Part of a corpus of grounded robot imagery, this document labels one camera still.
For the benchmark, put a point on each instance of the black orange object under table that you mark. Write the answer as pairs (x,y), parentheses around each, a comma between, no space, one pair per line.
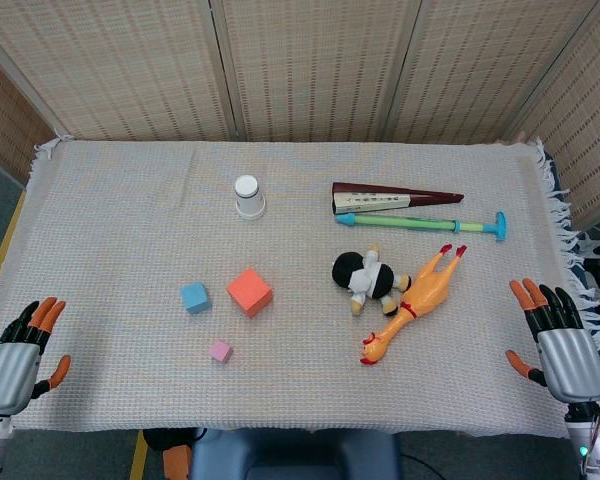
(172,452)

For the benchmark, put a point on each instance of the white paper cup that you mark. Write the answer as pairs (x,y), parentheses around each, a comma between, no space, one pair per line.
(249,197)

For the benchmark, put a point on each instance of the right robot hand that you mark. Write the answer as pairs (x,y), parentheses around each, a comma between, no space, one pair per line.
(572,362)

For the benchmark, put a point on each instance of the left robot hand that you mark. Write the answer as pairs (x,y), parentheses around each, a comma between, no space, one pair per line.
(5,372)

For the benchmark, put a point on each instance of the black white plush doll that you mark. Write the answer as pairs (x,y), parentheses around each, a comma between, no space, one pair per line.
(367,277)

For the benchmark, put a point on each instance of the woven folding screen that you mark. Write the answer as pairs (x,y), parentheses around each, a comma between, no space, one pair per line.
(310,65)

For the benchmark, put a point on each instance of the blue foam cube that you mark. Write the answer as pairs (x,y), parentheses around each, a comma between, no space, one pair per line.
(196,298)

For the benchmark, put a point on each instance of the beige woven tablecloth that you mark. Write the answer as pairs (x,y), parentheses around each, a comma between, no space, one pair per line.
(300,380)

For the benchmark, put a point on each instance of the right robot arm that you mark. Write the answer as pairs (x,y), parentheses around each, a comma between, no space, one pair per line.
(597,440)

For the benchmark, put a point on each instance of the green blue water squirter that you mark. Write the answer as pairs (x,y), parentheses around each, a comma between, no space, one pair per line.
(405,223)

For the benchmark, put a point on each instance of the small pink foam cube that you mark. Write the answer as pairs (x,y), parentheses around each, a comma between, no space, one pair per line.
(221,351)

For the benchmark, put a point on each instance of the blue robot torso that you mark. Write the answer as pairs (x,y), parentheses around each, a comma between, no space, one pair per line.
(295,457)

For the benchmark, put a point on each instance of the dark red folded fan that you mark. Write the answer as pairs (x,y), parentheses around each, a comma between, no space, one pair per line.
(380,197)

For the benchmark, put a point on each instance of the large orange foam cube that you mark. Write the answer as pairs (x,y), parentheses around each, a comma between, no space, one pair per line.
(249,292)

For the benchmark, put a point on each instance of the orange rubber chicken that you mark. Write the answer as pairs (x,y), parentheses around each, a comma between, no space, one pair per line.
(425,292)

